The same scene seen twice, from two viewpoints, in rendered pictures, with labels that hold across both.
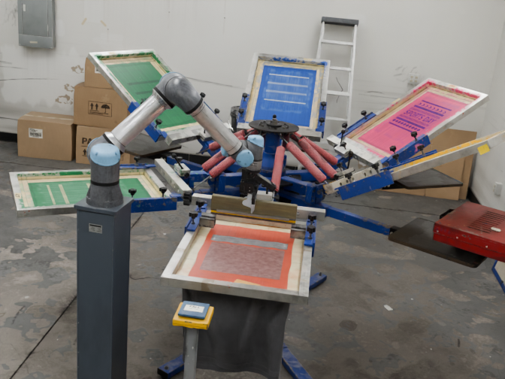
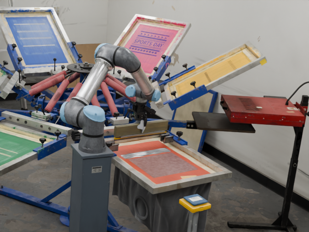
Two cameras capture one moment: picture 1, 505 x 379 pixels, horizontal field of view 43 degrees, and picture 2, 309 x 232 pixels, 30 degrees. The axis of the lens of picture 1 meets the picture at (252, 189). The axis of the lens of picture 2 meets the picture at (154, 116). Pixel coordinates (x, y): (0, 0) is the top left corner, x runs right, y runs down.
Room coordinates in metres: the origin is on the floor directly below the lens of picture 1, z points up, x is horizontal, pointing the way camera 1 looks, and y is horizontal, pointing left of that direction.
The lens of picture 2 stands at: (0.04, 2.25, 2.39)
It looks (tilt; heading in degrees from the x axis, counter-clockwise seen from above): 18 degrees down; 320
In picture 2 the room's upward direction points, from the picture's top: 5 degrees clockwise
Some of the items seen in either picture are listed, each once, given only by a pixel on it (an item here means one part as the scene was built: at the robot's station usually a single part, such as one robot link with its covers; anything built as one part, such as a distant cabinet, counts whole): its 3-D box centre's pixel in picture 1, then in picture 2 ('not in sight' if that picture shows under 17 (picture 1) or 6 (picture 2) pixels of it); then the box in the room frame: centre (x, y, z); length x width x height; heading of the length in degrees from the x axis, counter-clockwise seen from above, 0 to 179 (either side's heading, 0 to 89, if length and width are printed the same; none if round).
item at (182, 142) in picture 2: (309, 237); (171, 139); (2.86, -0.30, 0.98); 0.30 x 0.05 x 0.07; 175
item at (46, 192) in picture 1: (118, 173); (6, 130); (3.31, 0.73, 1.05); 1.08 x 0.61 x 0.23; 115
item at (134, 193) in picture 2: not in sight; (135, 192); (2.60, 0.19, 0.79); 0.46 x 0.09 x 0.33; 175
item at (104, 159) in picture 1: (104, 162); (92, 119); (2.50, 0.61, 1.37); 0.13 x 0.12 x 0.14; 20
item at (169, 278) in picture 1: (246, 250); (157, 158); (2.64, 0.00, 0.97); 0.79 x 0.58 x 0.04; 175
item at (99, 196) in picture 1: (104, 189); (92, 140); (2.50, 0.61, 1.25); 0.15 x 0.15 x 0.10
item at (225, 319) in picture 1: (232, 330); (180, 211); (2.35, 0.03, 0.74); 0.45 x 0.03 x 0.43; 85
